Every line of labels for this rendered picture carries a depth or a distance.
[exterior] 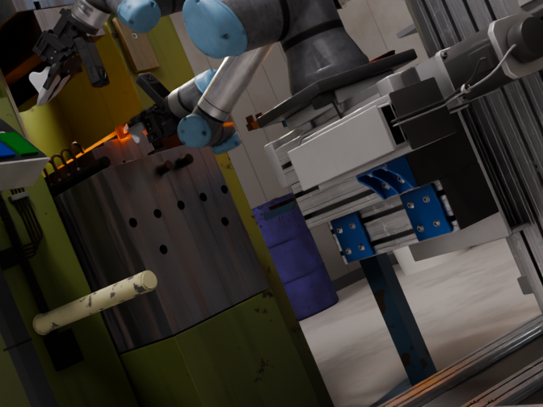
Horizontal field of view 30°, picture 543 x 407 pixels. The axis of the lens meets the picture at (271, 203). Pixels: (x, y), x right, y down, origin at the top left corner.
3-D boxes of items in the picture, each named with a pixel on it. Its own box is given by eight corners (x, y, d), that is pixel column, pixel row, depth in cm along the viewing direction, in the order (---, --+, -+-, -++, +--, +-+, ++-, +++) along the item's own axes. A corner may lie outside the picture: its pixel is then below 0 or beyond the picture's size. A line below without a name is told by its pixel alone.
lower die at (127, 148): (157, 156, 270) (145, 127, 270) (101, 173, 255) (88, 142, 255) (72, 202, 298) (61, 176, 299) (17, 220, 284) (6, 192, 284)
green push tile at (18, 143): (40, 151, 224) (15, 131, 225) (22, 153, 217) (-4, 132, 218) (36, 157, 225) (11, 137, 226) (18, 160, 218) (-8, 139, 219)
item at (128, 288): (163, 287, 218) (153, 265, 218) (145, 295, 214) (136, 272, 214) (55, 330, 247) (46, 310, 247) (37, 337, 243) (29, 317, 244)
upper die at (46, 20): (106, 34, 271) (92, 2, 271) (47, 44, 256) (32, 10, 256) (26, 92, 299) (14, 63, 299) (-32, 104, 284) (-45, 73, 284)
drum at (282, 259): (314, 305, 679) (270, 200, 680) (355, 295, 634) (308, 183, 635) (253, 334, 653) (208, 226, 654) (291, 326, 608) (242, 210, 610)
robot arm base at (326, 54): (387, 59, 178) (365, 7, 178) (321, 81, 170) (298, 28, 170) (343, 86, 191) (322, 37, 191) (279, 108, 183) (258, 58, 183)
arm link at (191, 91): (215, 102, 236) (200, 69, 236) (186, 119, 243) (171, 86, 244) (237, 96, 242) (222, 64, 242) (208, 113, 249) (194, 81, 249)
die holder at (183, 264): (271, 287, 276) (208, 137, 277) (174, 334, 248) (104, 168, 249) (149, 329, 314) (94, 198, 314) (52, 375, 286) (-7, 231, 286)
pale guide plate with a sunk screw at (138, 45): (160, 66, 298) (137, 13, 298) (137, 70, 291) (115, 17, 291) (156, 69, 299) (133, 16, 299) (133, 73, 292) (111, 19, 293)
